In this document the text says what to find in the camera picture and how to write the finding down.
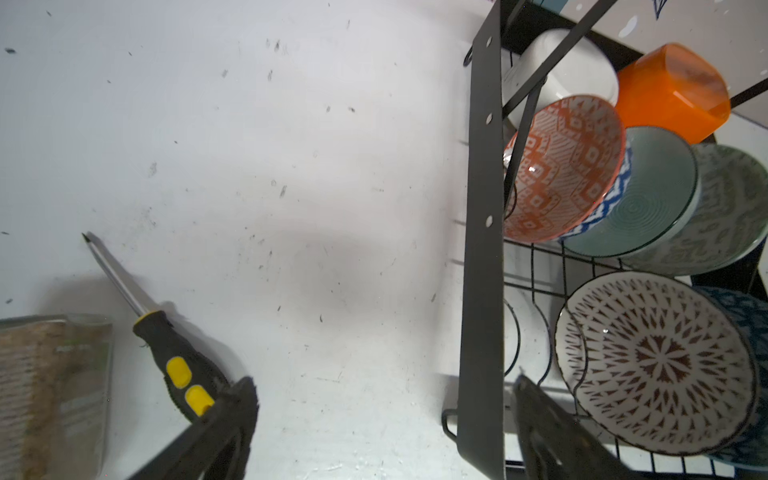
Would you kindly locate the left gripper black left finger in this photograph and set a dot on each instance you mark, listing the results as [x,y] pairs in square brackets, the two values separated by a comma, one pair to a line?
[216,445]

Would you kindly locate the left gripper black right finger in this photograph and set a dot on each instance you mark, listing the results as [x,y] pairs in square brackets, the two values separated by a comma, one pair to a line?
[554,445]

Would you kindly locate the white brown dotted bowl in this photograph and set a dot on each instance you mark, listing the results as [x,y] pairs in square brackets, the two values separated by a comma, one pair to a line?
[656,363]

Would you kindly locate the teal concentric pattern bowl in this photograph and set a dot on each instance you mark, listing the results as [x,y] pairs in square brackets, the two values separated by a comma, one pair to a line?
[660,199]

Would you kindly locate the grey green patterned bowl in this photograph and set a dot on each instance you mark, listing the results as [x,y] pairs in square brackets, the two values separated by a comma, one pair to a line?
[729,221]

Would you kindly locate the orange white patterned bowl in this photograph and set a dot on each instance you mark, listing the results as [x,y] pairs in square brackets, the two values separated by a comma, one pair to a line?
[575,168]

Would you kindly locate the white ceramic bowl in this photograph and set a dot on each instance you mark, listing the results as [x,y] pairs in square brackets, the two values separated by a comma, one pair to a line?
[584,70]

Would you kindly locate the orange plastic bowl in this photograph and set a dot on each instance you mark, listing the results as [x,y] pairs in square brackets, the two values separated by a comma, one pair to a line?
[675,89]

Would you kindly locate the yellow black screwdriver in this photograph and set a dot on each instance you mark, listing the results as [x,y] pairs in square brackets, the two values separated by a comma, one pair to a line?
[193,380]

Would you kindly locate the small glass jar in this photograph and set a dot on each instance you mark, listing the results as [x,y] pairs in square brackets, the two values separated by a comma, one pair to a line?
[55,380]

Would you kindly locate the black wire dish rack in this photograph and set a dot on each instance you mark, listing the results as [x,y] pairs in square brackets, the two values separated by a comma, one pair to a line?
[514,291]

